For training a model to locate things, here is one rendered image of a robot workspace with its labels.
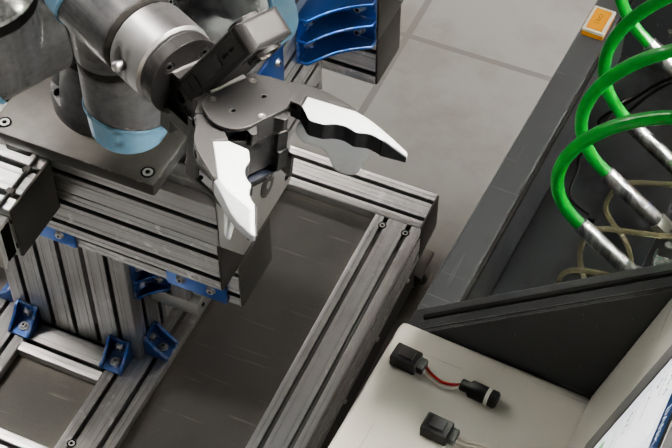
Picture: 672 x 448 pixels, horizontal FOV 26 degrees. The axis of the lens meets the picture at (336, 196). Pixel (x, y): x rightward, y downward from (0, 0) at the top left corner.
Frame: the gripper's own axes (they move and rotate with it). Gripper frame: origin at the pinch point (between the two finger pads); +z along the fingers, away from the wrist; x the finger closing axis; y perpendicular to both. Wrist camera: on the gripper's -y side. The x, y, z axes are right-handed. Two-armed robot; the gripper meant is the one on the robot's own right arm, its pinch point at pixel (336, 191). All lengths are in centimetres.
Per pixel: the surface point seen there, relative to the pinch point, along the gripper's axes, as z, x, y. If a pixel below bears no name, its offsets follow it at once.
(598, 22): -33, -79, 39
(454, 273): -15, -37, 46
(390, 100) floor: -108, -125, 130
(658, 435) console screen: 27.8, -6.6, 4.8
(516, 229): -19, -53, 51
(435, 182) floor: -84, -117, 131
